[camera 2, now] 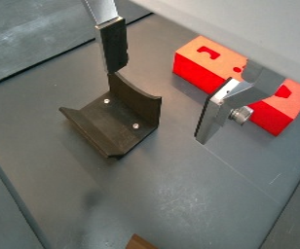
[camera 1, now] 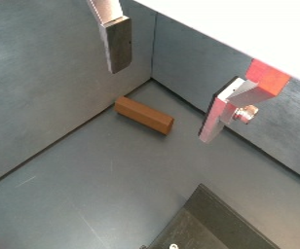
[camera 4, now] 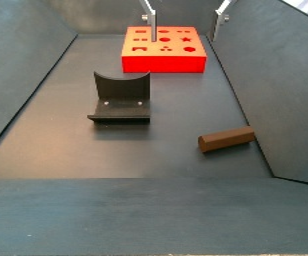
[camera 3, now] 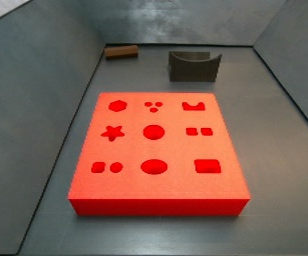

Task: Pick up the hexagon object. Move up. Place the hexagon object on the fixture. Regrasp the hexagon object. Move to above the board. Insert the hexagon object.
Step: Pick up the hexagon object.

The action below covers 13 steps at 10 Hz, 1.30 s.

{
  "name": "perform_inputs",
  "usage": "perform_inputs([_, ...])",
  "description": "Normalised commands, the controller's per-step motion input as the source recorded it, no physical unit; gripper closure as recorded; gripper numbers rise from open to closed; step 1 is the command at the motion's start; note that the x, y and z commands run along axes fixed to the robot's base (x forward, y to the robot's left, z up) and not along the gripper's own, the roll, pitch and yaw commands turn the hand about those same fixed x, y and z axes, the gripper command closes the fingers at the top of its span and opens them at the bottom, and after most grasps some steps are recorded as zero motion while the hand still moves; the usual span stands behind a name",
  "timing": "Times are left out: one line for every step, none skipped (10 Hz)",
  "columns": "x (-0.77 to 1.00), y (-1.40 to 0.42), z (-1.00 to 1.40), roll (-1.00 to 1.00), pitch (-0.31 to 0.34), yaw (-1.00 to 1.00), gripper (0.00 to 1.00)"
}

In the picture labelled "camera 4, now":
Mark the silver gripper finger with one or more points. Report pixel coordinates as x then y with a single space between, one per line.
221 17
149 16

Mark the brown hexagon peg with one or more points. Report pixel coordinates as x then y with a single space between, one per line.
225 139

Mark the red shape sorter block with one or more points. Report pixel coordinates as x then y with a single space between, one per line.
176 53

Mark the black curved peg holder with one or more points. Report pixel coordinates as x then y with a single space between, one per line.
124 99

